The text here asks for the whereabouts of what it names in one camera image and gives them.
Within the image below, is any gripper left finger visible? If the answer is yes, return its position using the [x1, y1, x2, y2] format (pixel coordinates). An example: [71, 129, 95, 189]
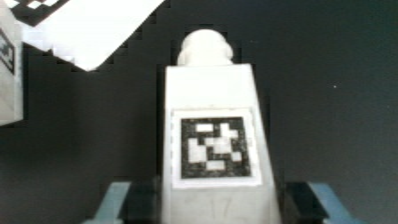
[87, 182, 159, 224]

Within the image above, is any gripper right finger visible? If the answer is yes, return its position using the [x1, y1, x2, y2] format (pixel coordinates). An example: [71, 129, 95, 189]
[282, 182, 366, 224]

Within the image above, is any white marker sheet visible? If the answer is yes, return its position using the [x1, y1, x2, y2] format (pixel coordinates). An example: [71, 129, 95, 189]
[0, 0, 165, 71]

